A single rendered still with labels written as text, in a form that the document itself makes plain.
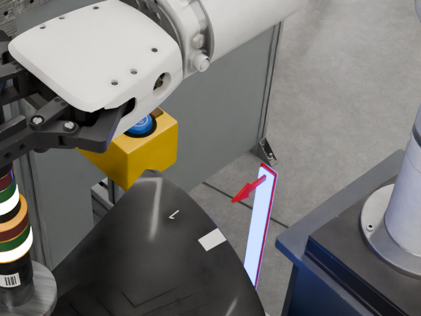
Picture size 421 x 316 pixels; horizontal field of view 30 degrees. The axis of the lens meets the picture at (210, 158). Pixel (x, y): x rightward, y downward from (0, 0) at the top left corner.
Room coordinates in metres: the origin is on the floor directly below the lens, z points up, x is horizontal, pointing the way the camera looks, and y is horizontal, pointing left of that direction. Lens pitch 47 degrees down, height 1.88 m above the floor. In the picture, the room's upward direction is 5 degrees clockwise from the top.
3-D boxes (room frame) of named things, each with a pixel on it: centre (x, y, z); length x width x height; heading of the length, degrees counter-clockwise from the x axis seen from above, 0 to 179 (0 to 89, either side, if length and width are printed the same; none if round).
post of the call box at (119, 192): (0.84, 0.14, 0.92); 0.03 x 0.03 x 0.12; 49
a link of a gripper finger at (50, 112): (0.40, 0.11, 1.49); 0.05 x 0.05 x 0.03; 19
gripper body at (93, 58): (0.46, 0.09, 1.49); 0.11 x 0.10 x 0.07; 139
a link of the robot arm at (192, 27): (0.50, 0.05, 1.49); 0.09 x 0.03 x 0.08; 49
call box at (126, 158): (0.84, 0.14, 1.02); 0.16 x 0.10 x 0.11; 49
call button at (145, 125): (0.81, 0.11, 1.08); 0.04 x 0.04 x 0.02
